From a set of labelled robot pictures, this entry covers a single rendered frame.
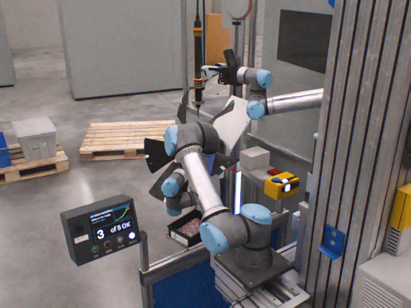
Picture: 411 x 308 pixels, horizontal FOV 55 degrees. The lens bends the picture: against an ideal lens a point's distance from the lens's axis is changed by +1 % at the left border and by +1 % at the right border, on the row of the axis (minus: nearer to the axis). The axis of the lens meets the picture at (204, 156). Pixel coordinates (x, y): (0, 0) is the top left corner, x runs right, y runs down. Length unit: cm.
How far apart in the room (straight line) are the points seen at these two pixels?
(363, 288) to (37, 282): 247
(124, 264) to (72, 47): 491
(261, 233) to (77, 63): 634
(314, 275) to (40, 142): 378
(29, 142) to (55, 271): 188
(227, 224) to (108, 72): 636
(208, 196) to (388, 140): 63
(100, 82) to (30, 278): 488
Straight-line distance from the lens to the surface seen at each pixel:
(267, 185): 212
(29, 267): 345
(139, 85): 775
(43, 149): 485
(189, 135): 154
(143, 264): 180
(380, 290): 133
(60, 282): 323
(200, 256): 196
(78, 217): 152
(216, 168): 198
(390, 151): 121
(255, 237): 145
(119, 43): 753
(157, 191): 219
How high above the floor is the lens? 204
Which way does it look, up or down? 24 degrees down
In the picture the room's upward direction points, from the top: straight up
